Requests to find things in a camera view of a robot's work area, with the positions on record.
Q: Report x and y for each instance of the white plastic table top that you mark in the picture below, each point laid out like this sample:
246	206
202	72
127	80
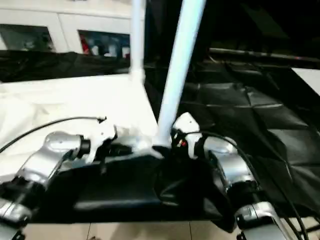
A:
75	105

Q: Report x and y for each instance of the white plastic table leg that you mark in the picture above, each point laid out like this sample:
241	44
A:
137	35
180	62

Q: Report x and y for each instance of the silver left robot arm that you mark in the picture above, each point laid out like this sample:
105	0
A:
47	155

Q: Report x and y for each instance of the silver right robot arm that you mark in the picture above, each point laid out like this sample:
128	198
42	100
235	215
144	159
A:
232	162

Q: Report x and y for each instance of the black work mat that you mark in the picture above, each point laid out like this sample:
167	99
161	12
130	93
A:
250	125

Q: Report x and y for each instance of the grey metal rod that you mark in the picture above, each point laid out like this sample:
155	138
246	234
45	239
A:
262	54

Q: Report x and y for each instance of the white sideboard with glass doors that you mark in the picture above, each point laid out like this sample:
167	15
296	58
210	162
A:
62	22

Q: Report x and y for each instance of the black backdrop cloth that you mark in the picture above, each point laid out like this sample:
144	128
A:
250	22

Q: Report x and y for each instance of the white flat panel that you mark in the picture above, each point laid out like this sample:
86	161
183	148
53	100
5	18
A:
308	80

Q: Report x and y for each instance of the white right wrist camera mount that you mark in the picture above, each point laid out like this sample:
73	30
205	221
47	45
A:
190	130

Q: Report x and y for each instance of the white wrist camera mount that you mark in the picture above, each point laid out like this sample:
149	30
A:
102	137
190	130

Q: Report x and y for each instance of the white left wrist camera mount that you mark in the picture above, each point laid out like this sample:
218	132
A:
102	137

